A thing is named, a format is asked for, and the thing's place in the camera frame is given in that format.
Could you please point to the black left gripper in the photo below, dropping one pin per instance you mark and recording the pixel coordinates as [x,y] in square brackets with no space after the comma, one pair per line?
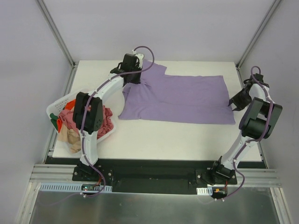
[133,78]

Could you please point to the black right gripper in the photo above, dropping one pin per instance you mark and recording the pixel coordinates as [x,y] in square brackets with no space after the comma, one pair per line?
[243,97]

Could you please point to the lavender purple t-shirt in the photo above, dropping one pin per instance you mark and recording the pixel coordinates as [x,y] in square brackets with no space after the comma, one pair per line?
[183,99]

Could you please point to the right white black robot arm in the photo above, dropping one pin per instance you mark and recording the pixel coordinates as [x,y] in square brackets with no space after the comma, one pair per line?
[256,124]

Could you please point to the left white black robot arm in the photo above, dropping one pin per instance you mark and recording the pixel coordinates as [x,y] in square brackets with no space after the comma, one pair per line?
[88,112]

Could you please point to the orange t-shirt in basket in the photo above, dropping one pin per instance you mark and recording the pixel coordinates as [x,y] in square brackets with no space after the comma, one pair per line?
[70,105]

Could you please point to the pink t-shirt in basket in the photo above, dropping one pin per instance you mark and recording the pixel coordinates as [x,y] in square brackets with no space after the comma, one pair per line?
[69,126]

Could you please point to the white plastic laundry basket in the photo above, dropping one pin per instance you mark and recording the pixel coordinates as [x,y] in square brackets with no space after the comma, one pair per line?
[61,149]

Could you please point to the green garment in basket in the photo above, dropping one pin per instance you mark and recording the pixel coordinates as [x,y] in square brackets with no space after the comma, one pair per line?
[53,118]

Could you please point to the aluminium extrusion rail right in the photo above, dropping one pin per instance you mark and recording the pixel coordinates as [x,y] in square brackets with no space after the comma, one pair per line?
[264,178]

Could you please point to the aluminium extrusion rail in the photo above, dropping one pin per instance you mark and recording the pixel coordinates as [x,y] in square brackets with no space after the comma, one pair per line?
[52,173]
[264,178]

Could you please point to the left aluminium frame post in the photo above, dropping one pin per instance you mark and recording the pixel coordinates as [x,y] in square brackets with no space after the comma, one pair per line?
[54,29]

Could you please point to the aluminium frame post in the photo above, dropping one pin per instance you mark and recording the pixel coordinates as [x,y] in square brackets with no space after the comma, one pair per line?
[262,26]
[54,29]

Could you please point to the right white slotted cable duct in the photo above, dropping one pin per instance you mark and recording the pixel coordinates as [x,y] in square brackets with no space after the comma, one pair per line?
[207,191]

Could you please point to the white slotted cable duct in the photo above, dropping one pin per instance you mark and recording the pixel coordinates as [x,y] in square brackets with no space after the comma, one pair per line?
[207,191]
[74,187]

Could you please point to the right aluminium frame post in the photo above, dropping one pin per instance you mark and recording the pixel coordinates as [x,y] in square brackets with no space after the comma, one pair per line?
[262,26]

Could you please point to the aluminium extrusion rail left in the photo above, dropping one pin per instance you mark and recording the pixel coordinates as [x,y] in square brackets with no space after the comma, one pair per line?
[52,173]

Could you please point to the left white slotted cable duct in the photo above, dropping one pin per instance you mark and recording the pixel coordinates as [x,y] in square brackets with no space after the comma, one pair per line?
[74,187]

